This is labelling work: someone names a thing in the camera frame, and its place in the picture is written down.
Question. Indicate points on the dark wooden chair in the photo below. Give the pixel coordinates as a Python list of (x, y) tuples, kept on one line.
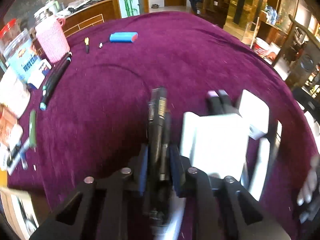
[(300, 52)]

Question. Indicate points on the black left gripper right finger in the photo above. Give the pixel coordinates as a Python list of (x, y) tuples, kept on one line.
[(220, 208)]

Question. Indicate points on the right human hand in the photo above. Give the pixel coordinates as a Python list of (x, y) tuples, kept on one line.
[(309, 186)]

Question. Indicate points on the red lid plastic jar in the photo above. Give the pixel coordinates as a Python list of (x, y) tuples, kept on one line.
[(8, 33)]

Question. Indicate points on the blue white pen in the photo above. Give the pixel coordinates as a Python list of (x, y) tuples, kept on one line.
[(18, 155)]

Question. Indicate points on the black marker pen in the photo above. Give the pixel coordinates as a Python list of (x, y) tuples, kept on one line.
[(158, 134)]

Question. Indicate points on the small yellow black screwdriver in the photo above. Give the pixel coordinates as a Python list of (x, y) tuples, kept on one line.
[(86, 41)]

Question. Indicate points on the blue white paper box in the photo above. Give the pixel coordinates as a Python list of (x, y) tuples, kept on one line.
[(21, 55)]

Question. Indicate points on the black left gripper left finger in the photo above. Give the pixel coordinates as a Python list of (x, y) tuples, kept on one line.
[(95, 209)]

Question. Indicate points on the black marker pink cap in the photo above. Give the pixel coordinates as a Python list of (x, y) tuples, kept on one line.
[(214, 103)]

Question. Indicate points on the white round container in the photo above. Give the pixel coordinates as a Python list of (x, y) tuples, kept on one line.
[(14, 93)]

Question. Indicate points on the purple velvet tablecloth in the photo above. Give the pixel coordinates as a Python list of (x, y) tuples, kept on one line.
[(96, 119)]

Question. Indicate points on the blue battery pack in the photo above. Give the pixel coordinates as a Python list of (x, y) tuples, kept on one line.
[(126, 37)]

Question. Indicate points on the black marker teal cap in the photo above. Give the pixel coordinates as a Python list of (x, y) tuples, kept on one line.
[(55, 71)]

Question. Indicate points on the green cylindrical stick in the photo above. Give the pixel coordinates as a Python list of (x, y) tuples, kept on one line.
[(32, 129)]

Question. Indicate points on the tall white charger block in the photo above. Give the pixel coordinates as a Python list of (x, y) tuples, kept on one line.
[(215, 144)]

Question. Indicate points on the black marker blue cap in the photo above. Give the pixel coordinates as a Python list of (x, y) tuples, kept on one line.
[(49, 93)]

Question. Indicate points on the square white wall charger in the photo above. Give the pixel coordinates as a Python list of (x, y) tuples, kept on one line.
[(255, 113)]

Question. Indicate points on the red white bucket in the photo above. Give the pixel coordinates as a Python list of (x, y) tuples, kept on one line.
[(260, 47)]

